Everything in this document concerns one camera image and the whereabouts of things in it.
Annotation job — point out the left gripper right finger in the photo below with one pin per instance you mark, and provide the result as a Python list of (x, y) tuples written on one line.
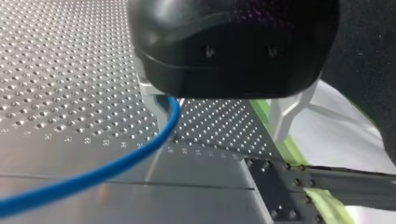
[(283, 116)]

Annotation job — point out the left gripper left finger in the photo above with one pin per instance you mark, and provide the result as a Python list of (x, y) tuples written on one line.
[(154, 107)]

